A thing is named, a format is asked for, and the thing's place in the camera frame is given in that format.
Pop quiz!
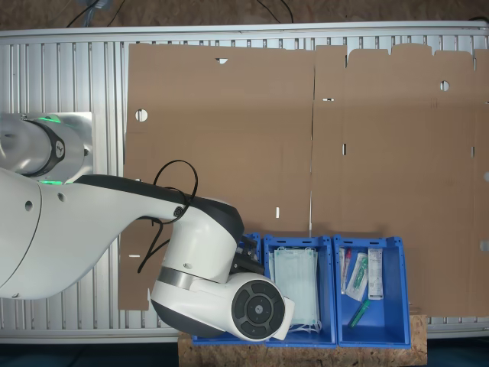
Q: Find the white face mask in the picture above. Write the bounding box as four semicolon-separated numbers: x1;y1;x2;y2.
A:
267;246;322;333
273;247;320;325

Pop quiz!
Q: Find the blue plastic bin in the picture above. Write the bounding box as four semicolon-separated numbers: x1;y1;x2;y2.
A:
192;232;265;347
332;233;412;349
262;233;338;348

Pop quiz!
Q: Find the green capped tube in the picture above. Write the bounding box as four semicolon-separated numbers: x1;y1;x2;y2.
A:
348;299;371;329

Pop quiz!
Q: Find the chipboard wooden plate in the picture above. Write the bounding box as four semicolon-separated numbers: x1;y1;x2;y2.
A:
177;313;428;367

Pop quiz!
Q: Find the clear packet with red tube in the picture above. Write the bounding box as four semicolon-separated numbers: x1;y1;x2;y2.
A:
338;246;353;296

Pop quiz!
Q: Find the clear packet with green needle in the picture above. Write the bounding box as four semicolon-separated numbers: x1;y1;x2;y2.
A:
345;252;370;302

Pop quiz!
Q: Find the long white printed packet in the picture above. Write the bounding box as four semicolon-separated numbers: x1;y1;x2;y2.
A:
367;247;384;301

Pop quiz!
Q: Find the brown cardboard sheet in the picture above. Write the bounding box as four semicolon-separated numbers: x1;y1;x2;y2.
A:
117;42;317;311
309;42;489;318

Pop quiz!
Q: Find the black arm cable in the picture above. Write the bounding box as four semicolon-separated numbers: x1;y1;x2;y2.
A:
137;159;199;274

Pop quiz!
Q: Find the black floor cable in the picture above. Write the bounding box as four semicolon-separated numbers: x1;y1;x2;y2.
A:
259;0;295;23

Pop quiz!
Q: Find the grey-blue floor hose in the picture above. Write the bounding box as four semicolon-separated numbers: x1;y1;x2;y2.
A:
81;0;112;19

